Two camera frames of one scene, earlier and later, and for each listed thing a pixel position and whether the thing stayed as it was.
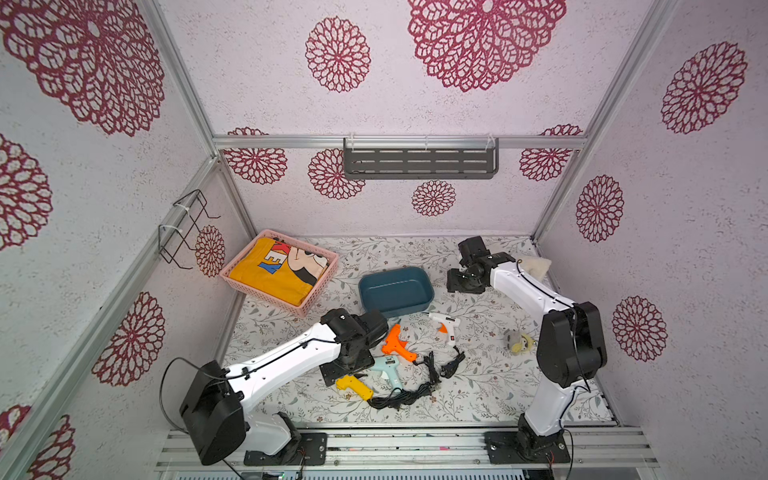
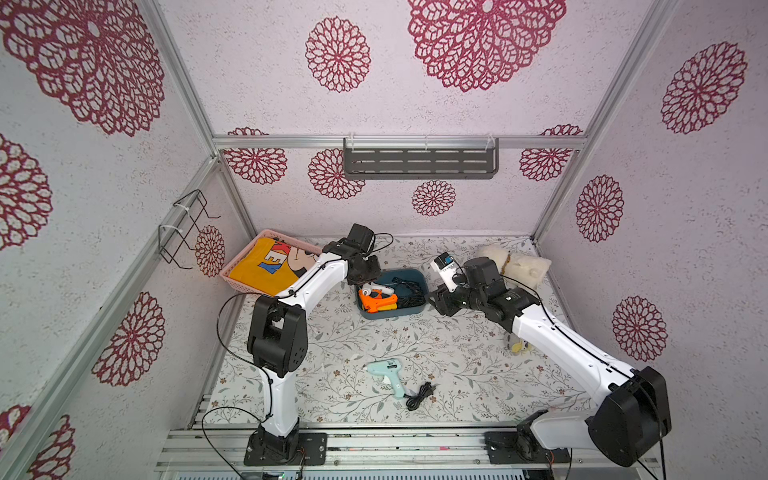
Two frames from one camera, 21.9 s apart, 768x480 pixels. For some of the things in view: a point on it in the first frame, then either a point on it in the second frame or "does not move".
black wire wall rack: (171, 239) does not move
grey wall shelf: (420, 158) does not move
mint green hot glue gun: (389, 367) does not move
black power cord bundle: (402, 397) → (409, 301)
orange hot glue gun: (394, 343) → (376, 302)
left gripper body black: (348, 367) → (370, 271)
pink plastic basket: (285, 273) does not move
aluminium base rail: (420, 449) does not move
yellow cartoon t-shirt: (280, 270) does not move
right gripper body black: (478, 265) → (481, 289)
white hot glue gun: (447, 325) → (369, 286)
